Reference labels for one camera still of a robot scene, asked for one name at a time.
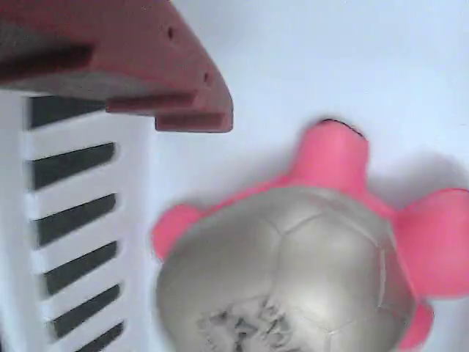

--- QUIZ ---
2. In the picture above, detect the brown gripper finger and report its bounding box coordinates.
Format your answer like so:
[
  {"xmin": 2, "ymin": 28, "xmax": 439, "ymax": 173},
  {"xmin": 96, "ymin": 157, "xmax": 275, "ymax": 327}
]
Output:
[{"xmin": 0, "ymin": 0, "xmax": 235, "ymax": 133}]

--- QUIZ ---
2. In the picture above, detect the red turtle toy gold shell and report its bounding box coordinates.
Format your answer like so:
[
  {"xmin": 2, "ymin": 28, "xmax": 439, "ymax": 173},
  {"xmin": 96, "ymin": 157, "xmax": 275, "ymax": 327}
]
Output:
[{"xmin": 149, "ymin": 117, "xmax": 469, "ymax": 352}]

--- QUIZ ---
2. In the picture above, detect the white slotted plastic basket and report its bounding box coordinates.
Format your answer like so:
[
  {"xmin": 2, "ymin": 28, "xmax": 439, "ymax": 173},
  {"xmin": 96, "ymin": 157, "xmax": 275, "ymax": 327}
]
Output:
[{"xmin": 0, "ymin": 0, "xmax": 469, "ymax": 352}]

